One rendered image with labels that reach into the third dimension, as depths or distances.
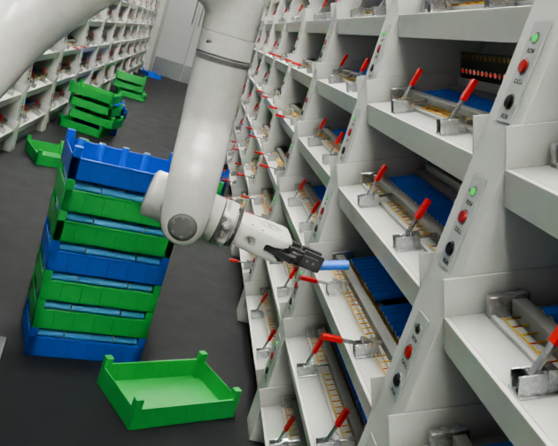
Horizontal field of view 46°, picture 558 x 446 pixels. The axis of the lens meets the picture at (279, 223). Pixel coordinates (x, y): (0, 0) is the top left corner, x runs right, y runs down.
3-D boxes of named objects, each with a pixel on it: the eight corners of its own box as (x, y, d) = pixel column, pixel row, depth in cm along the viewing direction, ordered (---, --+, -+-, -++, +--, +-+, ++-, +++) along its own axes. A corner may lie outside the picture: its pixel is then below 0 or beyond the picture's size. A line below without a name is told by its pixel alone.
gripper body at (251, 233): (237, 213, 112) (297, 239, 114) (236, 198, 122) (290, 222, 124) (220, 252, 113) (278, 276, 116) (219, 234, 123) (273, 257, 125)
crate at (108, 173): (67, 178, 157) (75, 146, 155) (60, 156, 174) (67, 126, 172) (186, 202, 170) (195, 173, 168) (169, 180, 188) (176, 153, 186)
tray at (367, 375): (373, 435, 96) (370, 378, 93) (312, 282, 154) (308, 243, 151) (507, 418, 97) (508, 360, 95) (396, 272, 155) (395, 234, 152)
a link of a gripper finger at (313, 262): (293, 249, 116) (328, 263, 117) (291, 243, 119) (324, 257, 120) (285, 265, 116) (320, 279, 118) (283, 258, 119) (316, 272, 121)
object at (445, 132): (473, 188, 87) (473, 80, 83) (368, 124, 145) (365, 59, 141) (621, 173, 88) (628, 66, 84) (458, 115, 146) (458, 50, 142)
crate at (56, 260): (44, 270, 163) (52, 240, 161) (41, 239, 180) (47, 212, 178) (162, 286, 176) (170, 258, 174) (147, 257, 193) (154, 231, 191)
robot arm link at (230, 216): (228, 205, 112) (244, 212, 112) (226, 193, 120) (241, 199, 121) (207, 249, 113) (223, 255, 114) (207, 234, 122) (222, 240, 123)
